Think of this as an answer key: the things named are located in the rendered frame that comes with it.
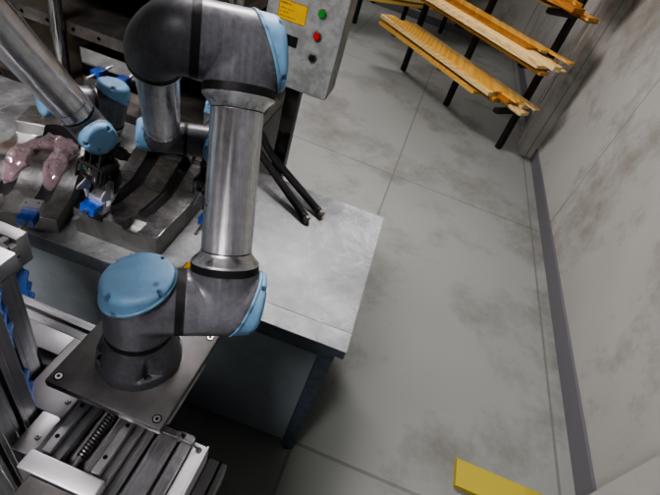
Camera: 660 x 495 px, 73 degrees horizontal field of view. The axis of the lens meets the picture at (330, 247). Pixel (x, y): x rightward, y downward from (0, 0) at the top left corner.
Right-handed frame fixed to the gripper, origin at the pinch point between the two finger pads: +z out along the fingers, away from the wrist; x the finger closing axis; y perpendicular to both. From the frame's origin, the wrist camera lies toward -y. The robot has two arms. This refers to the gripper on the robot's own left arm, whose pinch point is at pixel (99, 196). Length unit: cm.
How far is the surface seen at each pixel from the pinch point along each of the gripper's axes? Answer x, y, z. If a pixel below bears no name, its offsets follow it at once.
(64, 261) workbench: -7.7, -0.1, 30.3
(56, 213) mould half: -10.4, 2.3, 10.9
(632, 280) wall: 214, -111, -15
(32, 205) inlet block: -15.5, 5.3, 9.3
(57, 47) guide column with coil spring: -70, -74, 0
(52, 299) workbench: -12, -3, 54
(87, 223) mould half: -1.6, 0.9, 10.1
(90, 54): -58, -77, -3
